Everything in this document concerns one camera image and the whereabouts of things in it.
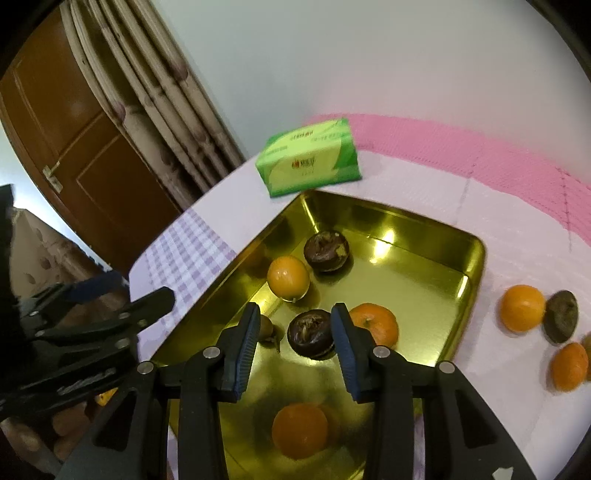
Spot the brown longan with stem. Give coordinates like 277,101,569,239
257,315,280,354

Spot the beige patterned cloth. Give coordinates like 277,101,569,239
9,207,114,301

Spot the gold and maroon tin box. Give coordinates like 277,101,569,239
150,189,488,480

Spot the dark mangosteen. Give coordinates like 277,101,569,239
303,232,352,273
287,311,337,359
542,290,580,344

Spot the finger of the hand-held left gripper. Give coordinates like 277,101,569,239
34,287,176,354
21,271,129,324

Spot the metal door handle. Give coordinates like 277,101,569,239
42,161,64,192

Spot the green tissue pack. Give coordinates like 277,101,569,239
255,118,363,199

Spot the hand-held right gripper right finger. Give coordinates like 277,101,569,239
330,302,539,480

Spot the beige striped curtain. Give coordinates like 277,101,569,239
60,0,247,213

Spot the orange tangerine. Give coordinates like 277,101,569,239
498,285,546,332
271,402,329,461
348,303,399,348
267,256,310,298
549,342,590,393

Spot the brown wooden door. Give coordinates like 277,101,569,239
0,4,195,273

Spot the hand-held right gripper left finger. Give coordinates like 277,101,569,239
60,302,262,480

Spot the person's left hand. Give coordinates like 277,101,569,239
0,401,98,472

